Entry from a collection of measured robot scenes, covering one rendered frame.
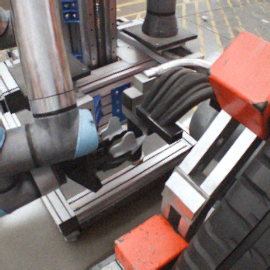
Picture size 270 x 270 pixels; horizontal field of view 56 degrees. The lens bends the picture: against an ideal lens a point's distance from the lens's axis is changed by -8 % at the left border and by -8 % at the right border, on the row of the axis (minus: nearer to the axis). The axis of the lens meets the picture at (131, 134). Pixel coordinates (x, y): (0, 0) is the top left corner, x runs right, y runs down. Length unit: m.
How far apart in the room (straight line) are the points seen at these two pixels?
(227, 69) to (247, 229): 0.16
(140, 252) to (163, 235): 0.04
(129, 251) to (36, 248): 1.06
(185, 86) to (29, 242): 1.21
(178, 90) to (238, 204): 0.21
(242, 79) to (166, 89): 0.19
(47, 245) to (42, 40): 1.15
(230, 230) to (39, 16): 0.37
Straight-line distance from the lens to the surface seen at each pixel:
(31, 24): 0.42
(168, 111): 0.43
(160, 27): 1.09
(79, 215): 1.23
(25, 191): 0.51
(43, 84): 0.41
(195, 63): 0.54
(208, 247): 0.32
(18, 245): 1.48
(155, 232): 0.43
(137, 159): 0.66
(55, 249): 1.41
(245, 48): 0.30
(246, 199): 0.28
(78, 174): 0.55
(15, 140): 0.43
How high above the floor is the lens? 1.27
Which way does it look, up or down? 45 degrees down
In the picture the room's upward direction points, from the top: straight up
